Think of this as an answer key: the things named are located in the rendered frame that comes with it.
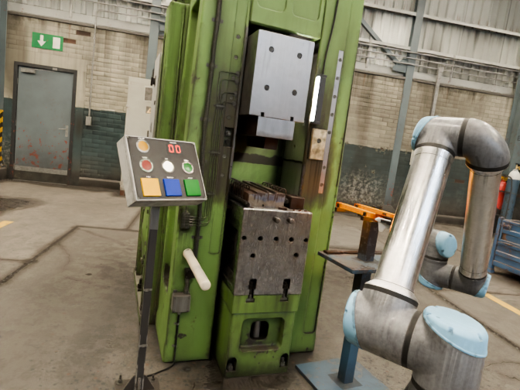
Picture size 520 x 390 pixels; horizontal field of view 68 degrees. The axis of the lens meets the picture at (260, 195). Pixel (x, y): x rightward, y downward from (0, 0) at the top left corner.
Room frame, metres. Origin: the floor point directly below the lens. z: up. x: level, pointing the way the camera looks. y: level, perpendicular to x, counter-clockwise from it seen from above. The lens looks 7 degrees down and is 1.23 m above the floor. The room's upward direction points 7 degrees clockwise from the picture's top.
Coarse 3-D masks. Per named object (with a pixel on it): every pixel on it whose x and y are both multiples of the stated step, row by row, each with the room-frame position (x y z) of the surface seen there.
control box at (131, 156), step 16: (128, 144) 1.55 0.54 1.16; (160, 144) 1.66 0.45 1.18; (176, 144) 1.72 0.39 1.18; (192, 144) 1.79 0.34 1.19; (128, 160) 1.52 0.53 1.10; (160, 160) 1.62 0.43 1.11; (176, 160) 1.68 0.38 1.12; (192, 160) 1.74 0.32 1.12; (128, 176) 1.51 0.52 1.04; (144, 176) 1.53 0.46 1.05; (160, 176) 1.59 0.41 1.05; (176, 176) 1.64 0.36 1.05; (192, 176) 1.70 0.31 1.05; (128, 192) 1.51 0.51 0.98
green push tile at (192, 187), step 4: (184, 180) 1.65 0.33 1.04; (188, 180) 1.67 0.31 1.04; (192, 180) 1.68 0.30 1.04; (196, 180) 1.70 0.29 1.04; (184, 184) 1.65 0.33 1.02; (188, 184) 1.66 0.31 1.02; (192, 184) 1.67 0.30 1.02; (196, 184) 1.69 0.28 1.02; (188, 188) 1.65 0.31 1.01; (192, 188) 1.66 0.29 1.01; (196, 188) 1.68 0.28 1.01; (188, 192) 1.64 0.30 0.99; (192, 192) 1.65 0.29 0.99; (196, 192) 1.67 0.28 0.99; (200, 192) 1.69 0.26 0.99; (188, 196) 1.64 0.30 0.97; (192, 196) 1.65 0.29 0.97; (196, 196) 1.67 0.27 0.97
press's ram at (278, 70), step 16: (256, 32) 1.95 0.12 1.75; (272, 32) 1.94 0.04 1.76; (256, 48) 1.92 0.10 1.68; (272, 48) 1.95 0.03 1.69; (288, 48) 1.97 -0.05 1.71; (304, 48) 2.00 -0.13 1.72; (256, 64) 1.92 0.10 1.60; (272, 64) 1.95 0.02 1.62; (288, 64) 1.98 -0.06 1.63; (304, 64) 2.01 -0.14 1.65; (256, 80) 1.92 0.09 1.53; (272, 80) 1.95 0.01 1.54; (288, 80) 1.98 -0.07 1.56; (304, 80) 2.01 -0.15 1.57; (256, 96) 1.93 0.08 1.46; (272, 96) 1.95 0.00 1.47; (288, 96) 1.98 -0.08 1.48; (304, 96) 2.02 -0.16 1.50; (240, 112) 2.05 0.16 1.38; (256, 112) 1.93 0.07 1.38; (272, 112) 1.96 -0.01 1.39; (288, 112) 1.99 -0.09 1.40; (304, 112) 2.02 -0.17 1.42
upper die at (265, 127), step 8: (240, 120) 2.21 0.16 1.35; (248, 120) 2.07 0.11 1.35; (256, 120) 1.95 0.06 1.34; (264, 120) 1.94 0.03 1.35; (272, 120) 1.96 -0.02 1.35; (280, 120) 1.98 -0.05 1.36; (240, 128) 2.19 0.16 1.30; (248, 128) 2.05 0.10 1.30; (256, 128) 1.94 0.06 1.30; (264, 128) 1.95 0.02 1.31; (272, 128) 1.96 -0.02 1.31; (280, 128) 1.98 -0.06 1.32; (288, 128) 1.99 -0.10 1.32; (264, 136) 1.95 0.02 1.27; (272, 136) 1.96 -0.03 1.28; (280, 136) 1.98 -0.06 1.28; (288, 136) 1.99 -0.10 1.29
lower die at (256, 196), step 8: (232, 184) 2.24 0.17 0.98; (240, 184) 2.22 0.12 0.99; (248, 184) 2.24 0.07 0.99; (248, 192) 1.98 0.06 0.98; (256, 192) 1.96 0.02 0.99; (264, 192) 1.99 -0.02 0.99; (280, 192) 2.06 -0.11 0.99; (248, 200) 1.93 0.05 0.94; (256, 200) 1.95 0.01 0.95; (264, 200) 1.96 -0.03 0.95; (272, 200) 1.98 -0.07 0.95; (280, 200) 2.00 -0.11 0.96
